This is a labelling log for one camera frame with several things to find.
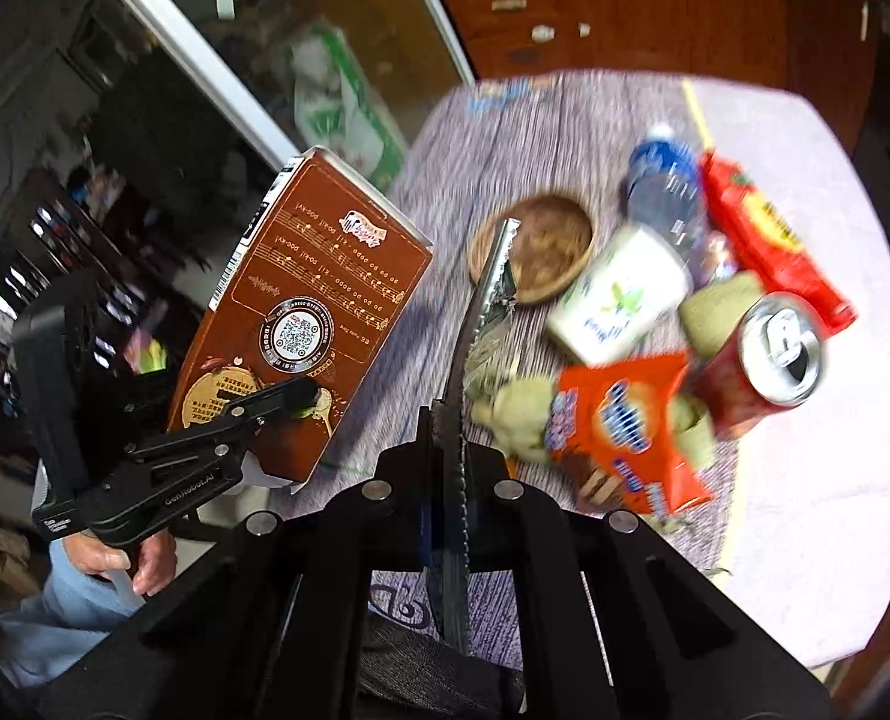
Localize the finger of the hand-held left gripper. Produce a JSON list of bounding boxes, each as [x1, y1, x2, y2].
[[124, 376, 320, 482]]

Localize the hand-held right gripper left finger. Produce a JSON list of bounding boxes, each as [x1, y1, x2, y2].
[[32, 403, 447, 720]]

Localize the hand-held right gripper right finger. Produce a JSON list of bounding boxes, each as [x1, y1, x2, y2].
[[461, 444, 830, 720]]

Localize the brown printed box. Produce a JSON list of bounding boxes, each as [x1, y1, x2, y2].
[[166, 146, 435, 485]]

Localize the orange snack packet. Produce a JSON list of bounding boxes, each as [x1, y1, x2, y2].
[[552, 351, 717, 517]]

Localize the white paper cup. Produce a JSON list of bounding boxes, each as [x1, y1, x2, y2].
[[546, 223, 696, 367]]

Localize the green paper towel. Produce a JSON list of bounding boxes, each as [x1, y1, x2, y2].
[[677, 270, 770, 361]]

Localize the red drink can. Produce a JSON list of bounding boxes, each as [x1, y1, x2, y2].
[[686, 291, 831, 442]]

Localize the red snack packet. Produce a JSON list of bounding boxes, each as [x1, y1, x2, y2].
[[697, 150, 858, 338]]

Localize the person's left forearm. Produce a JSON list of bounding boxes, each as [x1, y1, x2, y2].
[[0, 536, 146, 691]]

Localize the person's left hand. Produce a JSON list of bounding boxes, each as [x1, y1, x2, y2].
[[77, 529, 180, 599]]

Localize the green crumpled paper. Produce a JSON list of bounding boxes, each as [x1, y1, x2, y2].
[[668, 388, 717, 472], [473, 377, 567, 464]]

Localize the dried green leaves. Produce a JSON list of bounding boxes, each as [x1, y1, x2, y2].
[[462, 292, 526, 404]]

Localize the dark cloth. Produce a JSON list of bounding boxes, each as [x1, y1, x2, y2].
[[361, 610, 527, 720]]

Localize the wooden bowl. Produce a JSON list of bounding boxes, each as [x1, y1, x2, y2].
[[466, 193, 597, 307]]

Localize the grey wood-print tablecloth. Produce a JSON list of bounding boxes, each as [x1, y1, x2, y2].
[[272, 67, 742, 665]]

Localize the green and white bag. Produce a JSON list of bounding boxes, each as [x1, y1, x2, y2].
[[289, 19, 408, 194]]

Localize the purple cartoon packet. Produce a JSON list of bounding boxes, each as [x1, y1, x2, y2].
[[703, 231, 740, 282]]

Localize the clear plastic bottle blue label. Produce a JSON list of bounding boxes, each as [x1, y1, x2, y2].
[[623, 124, 740, 287]]

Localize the glass sliding door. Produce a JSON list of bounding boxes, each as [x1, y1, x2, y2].
[[70, 0, 477, 200]]

